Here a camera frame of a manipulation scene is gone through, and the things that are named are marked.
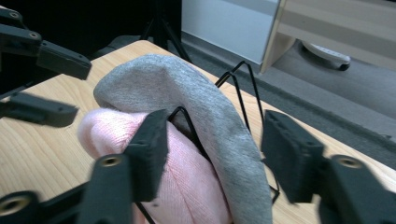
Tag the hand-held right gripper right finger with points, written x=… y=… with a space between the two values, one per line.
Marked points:
x=292 y=161

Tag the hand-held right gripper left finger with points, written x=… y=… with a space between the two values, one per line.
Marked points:
x=146 y=155

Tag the pink knit beanie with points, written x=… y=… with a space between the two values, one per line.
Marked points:
x=186 y=186

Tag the grey knit beanie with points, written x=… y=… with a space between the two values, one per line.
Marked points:
x=186 y=87

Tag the black curtain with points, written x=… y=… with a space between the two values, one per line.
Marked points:
x=93 y=21

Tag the black metal stand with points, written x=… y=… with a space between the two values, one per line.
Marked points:
x=163 y=25

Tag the office chair base leg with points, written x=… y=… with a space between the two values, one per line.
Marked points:
x=327 y=55

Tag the white cabinet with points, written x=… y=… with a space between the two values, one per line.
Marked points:
x=230 y=25

